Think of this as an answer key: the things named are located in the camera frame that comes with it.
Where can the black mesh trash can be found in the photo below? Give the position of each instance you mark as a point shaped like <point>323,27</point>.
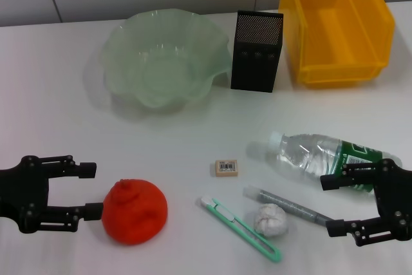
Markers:
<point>254,62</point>

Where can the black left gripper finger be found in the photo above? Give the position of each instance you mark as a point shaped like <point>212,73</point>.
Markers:
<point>93,211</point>
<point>87,170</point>

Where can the green glass fruit bowl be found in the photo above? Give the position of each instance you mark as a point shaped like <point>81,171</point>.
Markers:
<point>161,62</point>

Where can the green utility knife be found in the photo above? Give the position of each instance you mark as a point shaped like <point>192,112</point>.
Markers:
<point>238,223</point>

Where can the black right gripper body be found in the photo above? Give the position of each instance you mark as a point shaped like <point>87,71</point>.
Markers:
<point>396,197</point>

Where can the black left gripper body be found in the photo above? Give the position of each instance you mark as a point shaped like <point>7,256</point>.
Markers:
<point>22,191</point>

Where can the yellow plastic storage bin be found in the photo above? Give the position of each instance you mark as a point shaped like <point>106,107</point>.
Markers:
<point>338,30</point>

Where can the orange fruit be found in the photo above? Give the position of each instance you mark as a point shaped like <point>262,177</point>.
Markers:
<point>135,214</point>

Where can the clear green-label water bottle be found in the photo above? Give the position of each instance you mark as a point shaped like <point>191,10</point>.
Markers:
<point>305,156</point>

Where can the grey marker pen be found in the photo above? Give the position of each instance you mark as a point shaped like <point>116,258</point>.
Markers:
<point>289,206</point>

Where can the beige eraser with barcode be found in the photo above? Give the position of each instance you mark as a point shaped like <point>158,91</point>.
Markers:
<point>226,168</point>

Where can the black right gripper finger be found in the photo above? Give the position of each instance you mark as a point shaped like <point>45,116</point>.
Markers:
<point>334,229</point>
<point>331,182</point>

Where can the white paper ball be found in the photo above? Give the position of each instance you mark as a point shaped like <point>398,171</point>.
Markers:
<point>270,220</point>

